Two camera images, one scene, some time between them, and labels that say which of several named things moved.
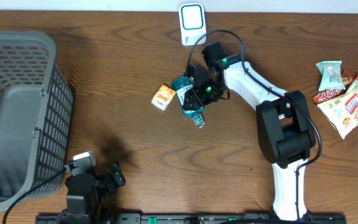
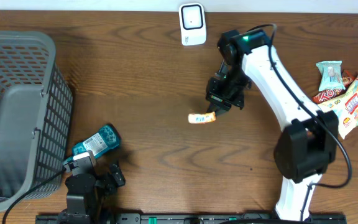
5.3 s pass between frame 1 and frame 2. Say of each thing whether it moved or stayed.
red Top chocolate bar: stayed
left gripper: stayed
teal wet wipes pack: stayed
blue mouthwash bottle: moved
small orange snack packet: moved
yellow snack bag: stayed
